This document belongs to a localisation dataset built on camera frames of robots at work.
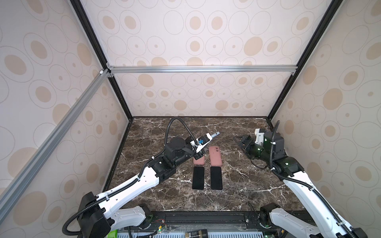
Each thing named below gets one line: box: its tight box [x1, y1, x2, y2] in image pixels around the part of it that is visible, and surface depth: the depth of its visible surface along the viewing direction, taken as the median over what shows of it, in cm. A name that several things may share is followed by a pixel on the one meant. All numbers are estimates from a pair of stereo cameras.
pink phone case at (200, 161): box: [192, 155, 205, 165], surface depth 96 cm
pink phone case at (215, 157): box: [209, 145, 223, 167], surface depth 99 cm
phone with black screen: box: [210, 166, 223, 190], surface depth 89 cm
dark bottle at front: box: [185, 229, 209, 238], surface depth 69 cm
